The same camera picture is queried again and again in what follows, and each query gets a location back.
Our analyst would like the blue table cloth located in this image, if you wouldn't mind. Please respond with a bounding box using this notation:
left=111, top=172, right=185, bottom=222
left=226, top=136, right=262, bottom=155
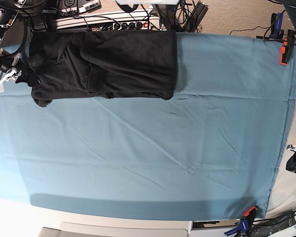
left=0, top=33, right=296, bottom=221

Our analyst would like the black T-shirt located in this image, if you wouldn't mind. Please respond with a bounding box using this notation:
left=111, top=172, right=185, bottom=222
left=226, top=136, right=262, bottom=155
left=27, top=30, right=178, bottom=107

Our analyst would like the white power strip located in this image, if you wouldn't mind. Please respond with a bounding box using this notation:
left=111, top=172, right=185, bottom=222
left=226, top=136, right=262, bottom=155
left=97, top=19, right=161, bottom=33

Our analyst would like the white box bottom edge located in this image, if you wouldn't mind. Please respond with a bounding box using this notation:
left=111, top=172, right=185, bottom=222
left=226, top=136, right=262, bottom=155
left=39, top=222, right=189, bottom=237

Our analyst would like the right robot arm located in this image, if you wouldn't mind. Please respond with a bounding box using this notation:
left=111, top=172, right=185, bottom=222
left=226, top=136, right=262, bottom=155
left=0, top=0, right=46, bottom=93

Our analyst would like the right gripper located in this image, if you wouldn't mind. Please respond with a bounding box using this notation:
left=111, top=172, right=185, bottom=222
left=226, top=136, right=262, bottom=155
left=0, top=55, right=41, bottom=88

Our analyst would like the black bag bottom right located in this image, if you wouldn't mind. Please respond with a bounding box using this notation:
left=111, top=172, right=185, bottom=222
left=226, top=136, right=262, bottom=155
left=248, top=211, right=296, bottom=237

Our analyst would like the blue black clamp top right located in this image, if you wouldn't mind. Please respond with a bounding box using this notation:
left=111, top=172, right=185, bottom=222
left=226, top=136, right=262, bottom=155
left=269, top=12, right=284, bottom=40

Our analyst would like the orange black clamp top right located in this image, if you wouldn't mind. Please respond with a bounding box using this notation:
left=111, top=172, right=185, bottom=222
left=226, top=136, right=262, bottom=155
left=279, top=30, right=296, bottom=65

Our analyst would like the orange blue clamp bottom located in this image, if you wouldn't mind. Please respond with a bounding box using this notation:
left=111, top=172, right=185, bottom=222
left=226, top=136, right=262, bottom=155
left=224, top=206, right=259, bottom=237

